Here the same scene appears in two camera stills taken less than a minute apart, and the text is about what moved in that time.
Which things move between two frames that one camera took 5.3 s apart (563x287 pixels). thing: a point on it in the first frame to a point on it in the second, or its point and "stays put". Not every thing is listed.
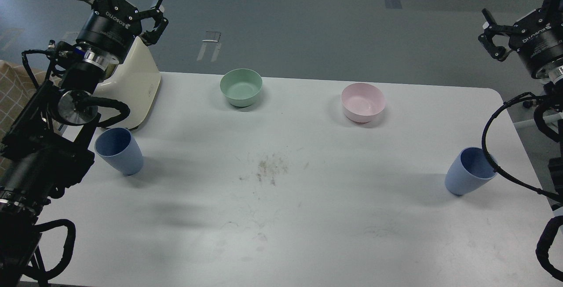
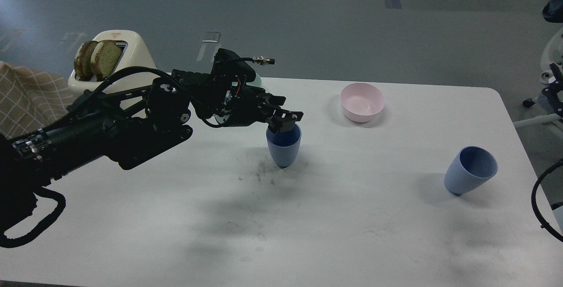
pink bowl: [363, 102] stays put
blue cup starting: [470, 170] stays put
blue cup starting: [118, 147] to [284, 146]
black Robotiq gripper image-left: [114, 23] to [242, 107]
